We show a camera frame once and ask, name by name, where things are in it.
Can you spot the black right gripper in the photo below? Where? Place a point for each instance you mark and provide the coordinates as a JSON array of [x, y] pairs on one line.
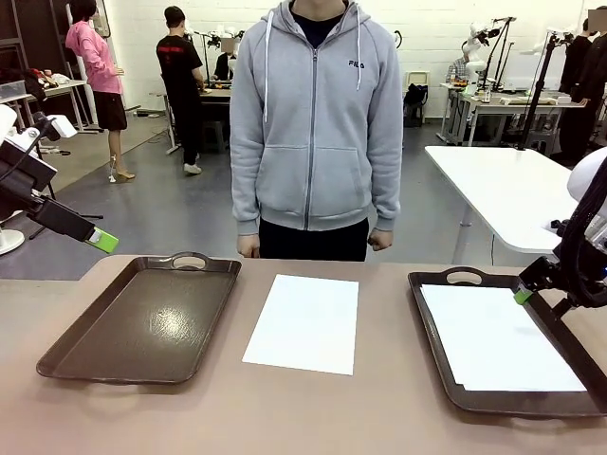
[[543, 275]]

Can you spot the grey plastic stool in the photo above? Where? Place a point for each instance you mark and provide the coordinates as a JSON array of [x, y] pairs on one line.
[[214, 135]]

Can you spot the person's right forearm grey sleeve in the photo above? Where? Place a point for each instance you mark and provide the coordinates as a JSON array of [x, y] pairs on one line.
[[245, 189]]

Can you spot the clear plastic storage box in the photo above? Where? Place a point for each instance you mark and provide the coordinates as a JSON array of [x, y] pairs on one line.
[[12, 89]]

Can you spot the black tripod stand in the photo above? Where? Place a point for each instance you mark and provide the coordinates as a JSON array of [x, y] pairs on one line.
[[538, 90]]

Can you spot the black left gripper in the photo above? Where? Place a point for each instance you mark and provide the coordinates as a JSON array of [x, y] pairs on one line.
[[23, 182]]

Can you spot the pile of clothes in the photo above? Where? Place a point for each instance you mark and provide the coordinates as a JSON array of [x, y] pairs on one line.
[[45, 78]]

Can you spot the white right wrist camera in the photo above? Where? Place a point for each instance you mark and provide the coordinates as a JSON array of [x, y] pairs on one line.
[[554, 225]]

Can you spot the seated person at workbench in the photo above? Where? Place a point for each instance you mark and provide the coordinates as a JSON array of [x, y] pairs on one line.
[[223, 61]]

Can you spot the brown plastic tray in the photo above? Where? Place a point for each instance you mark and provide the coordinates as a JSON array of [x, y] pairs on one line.
[[521, 403], [142, 327]]

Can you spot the person's right hand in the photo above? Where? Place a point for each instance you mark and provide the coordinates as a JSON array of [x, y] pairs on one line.
[[249, 246]]

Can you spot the white side table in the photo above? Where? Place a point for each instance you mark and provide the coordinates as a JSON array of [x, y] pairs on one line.
[[61, 85]]

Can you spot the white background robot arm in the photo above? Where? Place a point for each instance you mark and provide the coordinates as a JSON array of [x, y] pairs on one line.
[[475, 66]]

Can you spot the mannequin in pink hoodie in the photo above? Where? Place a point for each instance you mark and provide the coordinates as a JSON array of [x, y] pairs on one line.
[[95, 57]]

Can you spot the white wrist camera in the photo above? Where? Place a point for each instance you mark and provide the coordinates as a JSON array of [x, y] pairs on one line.
[[554, 225], [61, 127]]

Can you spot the person's left forearm grey sleeve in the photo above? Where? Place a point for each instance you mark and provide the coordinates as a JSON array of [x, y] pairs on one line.
[[386, 189]]

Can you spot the person's left hand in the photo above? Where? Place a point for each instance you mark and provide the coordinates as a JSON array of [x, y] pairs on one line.
[[381, 239]]

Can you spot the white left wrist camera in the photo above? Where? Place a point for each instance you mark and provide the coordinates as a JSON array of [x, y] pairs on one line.
[[61, 127]]

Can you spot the person in black red-print t-shirt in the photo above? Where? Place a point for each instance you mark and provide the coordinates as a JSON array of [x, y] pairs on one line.
[[178, 61]]

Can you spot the person in grey hoodie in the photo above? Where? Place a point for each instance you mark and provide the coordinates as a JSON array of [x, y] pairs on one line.
[[313, 118]]

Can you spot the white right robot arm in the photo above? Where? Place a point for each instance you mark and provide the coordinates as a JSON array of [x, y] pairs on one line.
[[588, 173]]

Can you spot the person in black clothes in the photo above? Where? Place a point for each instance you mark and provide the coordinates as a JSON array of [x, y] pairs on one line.
[[576, 71]]

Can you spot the brown-topped workbench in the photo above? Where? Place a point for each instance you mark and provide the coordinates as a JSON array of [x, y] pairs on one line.
[[215, 93]]

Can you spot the grey workbench with equipment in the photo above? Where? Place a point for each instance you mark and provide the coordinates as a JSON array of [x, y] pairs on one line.
[[512, 102]]

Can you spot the white round stand base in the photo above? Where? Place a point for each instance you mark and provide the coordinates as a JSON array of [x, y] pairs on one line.
[[9, 242]]

